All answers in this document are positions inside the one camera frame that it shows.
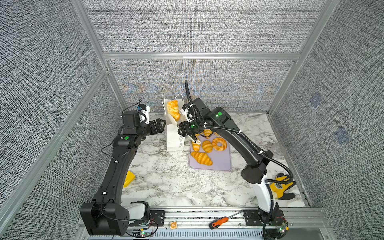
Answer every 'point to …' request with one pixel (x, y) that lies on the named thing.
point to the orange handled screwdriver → (218, 222)
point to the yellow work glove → (278, 190)
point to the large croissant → (202, 158)
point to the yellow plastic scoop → (130, 178)
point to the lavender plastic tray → (221, 160)
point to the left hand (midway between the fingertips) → (159, 122)
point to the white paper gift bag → (174, 141)
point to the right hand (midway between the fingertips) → (182, 129)
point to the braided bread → (173, 109)
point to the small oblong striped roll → (196, 147)
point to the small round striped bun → (207, 146)
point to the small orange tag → (173, 225)
